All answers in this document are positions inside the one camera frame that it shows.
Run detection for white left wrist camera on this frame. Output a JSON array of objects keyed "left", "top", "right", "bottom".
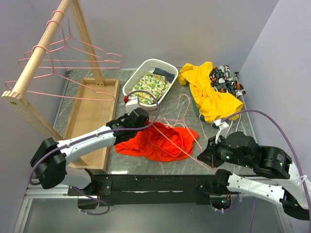
[{"left": 124, "top": 95, "right": 140, "bottom": 113}]

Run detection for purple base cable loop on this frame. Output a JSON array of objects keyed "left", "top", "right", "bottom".
[{"left": 72, "top": 191, "right": 109, "bottom": 216}]

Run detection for yellow garment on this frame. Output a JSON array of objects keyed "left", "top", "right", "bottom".
[{"left": 178, "top": 62, "right": 243, "bottom": 123}]

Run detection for orange mesh shorts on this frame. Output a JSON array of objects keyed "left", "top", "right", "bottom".
[{"left": 115, "top": 122, "right": 199, "bottom": 162}]

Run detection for lemon print garment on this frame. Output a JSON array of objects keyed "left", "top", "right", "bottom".
[{"left": 129, "top": 72, "right": 171, "bottom": 105}]

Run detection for wooden clothes rack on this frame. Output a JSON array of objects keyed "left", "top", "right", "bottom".
[{"left": 1, "top": 0, "right": 121, "bottom": 171}]

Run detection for white plastic laundry basket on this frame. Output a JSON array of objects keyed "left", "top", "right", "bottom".
[{"left": 122, "top": 59, "right": 178, "bottom": 111}]

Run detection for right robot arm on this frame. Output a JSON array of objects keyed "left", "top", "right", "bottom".
[{"left": 197, "top": 132, "right": 310, "bottom": 220}]

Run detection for white drawstring cord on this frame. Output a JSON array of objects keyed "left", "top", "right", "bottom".
[{"left": 199, "top": 114, "right": 242, "bottom": 150}]

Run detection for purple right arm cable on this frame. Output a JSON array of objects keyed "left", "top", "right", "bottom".
[{"left": 220, "top": 109, "right": 311, "bottom": 233}]

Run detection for dark navy garment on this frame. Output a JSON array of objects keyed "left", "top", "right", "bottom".
[{"left": 153, "top": 68, "right": 175, "bottom": 83}]

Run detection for pink wire hanger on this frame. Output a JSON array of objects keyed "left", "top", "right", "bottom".
[
  {"left": 145, "top": 94, "right": 217, "bottom": 175},
  {"left": 46, "top": 10, "right": 123, "bottom": 66},
  {"left": 4, "top": 52, "right": 115, "bottom": 102},
  {"left": 17, "top": 45, "right": 122, "bottom": 79}
]

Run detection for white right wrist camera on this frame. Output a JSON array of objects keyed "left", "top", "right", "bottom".
[{"left": 211, "top": 119, "right": 229, "bottom": 135}]

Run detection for black white orange patterned garment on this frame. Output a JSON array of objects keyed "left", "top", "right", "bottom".
[{"left": 209, "top": 65, "right": 246, "bottom": 98}]

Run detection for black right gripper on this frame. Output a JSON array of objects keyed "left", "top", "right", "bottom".
[{"left": 196, "top": 133, "right": 250, "bottom": 166}]

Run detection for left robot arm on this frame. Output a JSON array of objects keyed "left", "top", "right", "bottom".
[{"left": 30, "top": 108, "right": 149, "bottom": 195}]

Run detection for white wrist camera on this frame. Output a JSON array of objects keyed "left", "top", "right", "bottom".
[
  {"left": 124, "top": 95, "right": 140, "bottom": 113},
  {"left": 211, "top": 119, "right": 229, "bottom": 135}
]

